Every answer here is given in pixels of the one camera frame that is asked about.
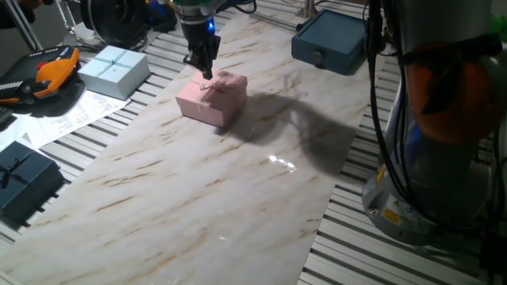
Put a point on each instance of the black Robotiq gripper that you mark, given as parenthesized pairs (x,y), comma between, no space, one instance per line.
(200,39)

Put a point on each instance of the pink ribboned gift box lid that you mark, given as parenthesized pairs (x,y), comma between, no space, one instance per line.
(226,93)

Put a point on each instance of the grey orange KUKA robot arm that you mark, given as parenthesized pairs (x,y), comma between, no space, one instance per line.
(435,178)

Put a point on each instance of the pink gift box base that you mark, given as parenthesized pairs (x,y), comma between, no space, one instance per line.
(233,115)

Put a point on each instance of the light blue gift box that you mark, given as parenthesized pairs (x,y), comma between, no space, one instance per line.
(115,75)

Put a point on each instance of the blue drawer box with knob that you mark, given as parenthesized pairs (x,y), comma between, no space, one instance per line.
(328,39)

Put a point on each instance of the dark blue gift box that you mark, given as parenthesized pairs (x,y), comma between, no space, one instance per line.
(24,182)

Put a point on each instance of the blue cloth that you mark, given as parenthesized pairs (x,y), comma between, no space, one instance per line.
(160,20)

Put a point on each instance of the black round spool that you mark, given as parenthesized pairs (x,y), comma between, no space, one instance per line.
(115,20)

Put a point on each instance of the white printed paper sheets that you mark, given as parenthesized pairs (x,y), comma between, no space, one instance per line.
(79,118)

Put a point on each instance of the marble pattern mat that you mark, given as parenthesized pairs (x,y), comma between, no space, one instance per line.
(178,198)

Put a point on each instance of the orange black teach pendant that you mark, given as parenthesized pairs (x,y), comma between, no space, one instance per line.
(51,73)

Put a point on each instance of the aluminium frame post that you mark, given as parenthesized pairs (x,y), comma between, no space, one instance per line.
(308,8)

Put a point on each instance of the aluminium frame bar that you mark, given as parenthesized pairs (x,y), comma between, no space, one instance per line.
(24,23)

